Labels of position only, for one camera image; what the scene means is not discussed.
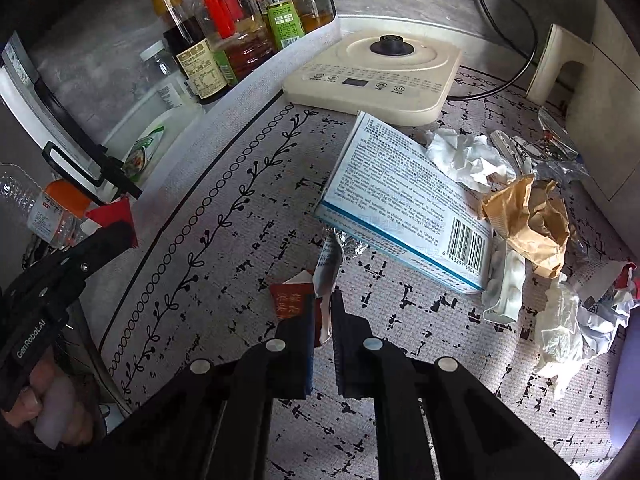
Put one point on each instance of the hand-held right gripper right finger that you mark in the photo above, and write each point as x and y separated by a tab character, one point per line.
350	365

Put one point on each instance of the brown paper bag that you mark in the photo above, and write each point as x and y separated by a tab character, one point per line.
525	230

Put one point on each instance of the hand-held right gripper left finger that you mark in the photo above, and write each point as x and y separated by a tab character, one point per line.
306	360

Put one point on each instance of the white blister pack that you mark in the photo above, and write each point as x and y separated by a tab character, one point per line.
505	285

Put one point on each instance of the crumpled silver foil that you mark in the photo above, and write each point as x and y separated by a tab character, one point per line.
352	246

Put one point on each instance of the crumpled clear plastic wrapper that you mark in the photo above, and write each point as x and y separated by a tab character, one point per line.
510	150

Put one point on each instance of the red wrapper piece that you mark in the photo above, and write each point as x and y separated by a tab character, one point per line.
112	212

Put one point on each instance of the green and white sachet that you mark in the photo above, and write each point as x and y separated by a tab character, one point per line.
142	152

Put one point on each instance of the dark soy sauce bottle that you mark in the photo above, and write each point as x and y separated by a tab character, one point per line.
195	55

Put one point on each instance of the clear bottle orange label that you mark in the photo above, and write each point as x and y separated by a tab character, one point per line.
50	205

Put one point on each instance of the blue and white medicine box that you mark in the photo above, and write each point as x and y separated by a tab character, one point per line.
400	195

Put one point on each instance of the yellow cap green label bottle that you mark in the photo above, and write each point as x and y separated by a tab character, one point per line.
282	20

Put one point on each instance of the printed grey mat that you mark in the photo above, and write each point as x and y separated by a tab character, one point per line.
240	260

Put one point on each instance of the red torn packet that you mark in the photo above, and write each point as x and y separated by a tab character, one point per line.
290	302

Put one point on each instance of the cream kettle base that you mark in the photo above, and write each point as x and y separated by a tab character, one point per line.
360	65

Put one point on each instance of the red cap oil bottle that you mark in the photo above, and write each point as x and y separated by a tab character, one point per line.
235	35

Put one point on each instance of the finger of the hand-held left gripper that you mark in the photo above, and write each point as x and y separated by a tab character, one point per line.
100	245

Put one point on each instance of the person's left hand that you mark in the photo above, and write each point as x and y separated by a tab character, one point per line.
55	405

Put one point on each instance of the white plastic tray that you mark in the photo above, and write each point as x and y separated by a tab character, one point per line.
175	125

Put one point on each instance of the white printed paper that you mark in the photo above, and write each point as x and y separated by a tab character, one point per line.
600	320

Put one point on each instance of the white torn sachet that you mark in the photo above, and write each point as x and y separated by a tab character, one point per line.
327	270

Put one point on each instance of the white tissue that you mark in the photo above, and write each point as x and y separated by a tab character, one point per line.
555	330
465	157

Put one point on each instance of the red and white wrapper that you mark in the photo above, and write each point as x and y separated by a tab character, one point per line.
627	276

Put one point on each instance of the clear jar white lid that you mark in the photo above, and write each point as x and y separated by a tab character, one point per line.
165	85

